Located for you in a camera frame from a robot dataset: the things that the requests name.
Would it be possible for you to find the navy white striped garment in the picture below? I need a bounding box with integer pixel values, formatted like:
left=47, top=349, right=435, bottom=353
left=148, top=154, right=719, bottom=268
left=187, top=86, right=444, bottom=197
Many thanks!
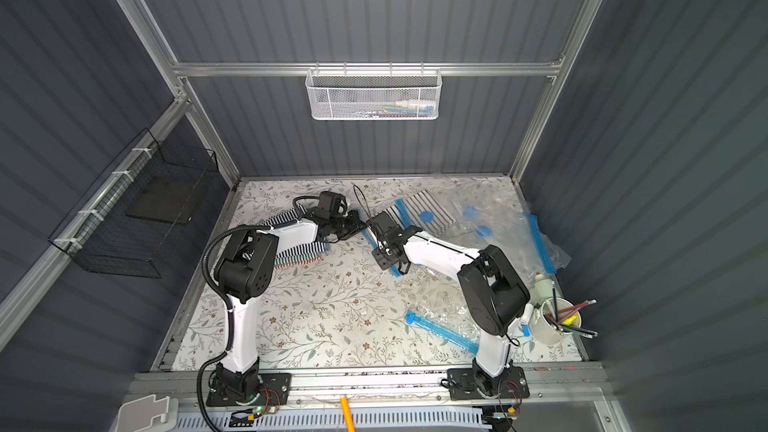
left=260, top=205, right=330, bottom=269

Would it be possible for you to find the black white striped garment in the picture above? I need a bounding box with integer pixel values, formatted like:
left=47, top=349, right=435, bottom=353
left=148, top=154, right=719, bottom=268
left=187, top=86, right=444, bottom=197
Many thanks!
left=386, top=190, right=456, bottom=237

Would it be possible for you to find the vacuum bag with black striped garment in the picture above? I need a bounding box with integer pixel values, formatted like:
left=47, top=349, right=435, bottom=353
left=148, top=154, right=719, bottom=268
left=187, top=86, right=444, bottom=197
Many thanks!
left=367, top=190, right=479, bottom=281

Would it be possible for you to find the clear blue-zip vacuum bag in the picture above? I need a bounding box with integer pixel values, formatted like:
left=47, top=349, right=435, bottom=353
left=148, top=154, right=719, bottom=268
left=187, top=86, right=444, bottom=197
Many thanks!
left=404, top=302, right=479, bottom=355

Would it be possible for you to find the vacuum bag with navy striped garment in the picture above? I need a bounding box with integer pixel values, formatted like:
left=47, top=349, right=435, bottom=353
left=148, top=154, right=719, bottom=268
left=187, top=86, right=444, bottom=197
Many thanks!
left=438, top=177, right=571, bottom=283

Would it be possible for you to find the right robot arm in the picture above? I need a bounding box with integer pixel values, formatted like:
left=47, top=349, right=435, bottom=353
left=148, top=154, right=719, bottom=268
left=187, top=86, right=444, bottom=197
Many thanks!
left=367, top=212, right=530, bottom=380

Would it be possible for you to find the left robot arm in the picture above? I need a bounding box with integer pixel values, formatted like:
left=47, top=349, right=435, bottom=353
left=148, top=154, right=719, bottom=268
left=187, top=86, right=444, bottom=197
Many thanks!
left=201, top=191, right=365, bottom=375

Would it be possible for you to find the white pen cup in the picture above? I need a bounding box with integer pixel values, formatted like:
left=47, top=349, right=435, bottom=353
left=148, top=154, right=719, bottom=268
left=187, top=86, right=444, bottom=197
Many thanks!
left=528, top=297, right=582, bottom=346

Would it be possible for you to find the orange pencil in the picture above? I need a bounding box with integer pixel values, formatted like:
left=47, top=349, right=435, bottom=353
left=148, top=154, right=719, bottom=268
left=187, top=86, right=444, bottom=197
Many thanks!
left=340, top=396, right=356, bottom=432

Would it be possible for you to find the white plastic holder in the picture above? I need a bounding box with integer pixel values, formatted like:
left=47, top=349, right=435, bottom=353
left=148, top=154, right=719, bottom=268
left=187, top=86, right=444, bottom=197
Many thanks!
left=110, top=394, right=179, bottom=432

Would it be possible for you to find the black corrugated cable conduit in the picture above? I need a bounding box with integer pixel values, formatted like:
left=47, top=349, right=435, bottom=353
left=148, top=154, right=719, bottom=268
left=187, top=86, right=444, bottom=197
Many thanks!
left=194, top=224, right=271, bottom=432

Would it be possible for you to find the white wire wall basket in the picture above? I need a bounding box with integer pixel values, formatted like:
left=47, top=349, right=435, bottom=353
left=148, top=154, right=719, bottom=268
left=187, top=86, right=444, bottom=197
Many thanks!
left=305, top=70, right=443, bottom=121

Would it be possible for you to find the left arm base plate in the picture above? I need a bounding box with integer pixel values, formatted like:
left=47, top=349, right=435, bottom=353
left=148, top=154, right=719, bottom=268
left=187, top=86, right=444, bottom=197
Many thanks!
left=204, top=369, right=293, bottom=408

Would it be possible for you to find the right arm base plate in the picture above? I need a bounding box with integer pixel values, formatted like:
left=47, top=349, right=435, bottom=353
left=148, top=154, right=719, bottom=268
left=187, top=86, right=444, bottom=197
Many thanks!
left=440, top=366, right=530, bottom=401

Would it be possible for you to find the black wire wall basket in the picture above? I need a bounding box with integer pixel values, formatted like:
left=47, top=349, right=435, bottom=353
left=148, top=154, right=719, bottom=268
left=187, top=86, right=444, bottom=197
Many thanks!
left=49, top=130, right=220, bottom=279

